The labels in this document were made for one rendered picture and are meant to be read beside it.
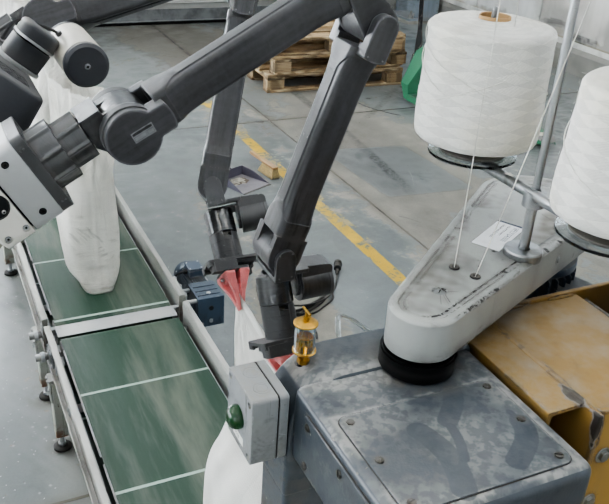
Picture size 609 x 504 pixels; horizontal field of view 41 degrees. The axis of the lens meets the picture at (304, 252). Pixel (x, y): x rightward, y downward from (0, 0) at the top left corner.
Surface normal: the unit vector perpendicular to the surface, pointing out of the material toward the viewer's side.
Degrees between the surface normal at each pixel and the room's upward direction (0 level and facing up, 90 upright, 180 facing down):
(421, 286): 0
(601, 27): 90
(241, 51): 89
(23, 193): 90
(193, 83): 86
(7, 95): 66
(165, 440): 0
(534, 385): 0
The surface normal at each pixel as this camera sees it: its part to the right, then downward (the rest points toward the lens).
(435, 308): 0.06, -0.88
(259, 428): 0.42, 0.44
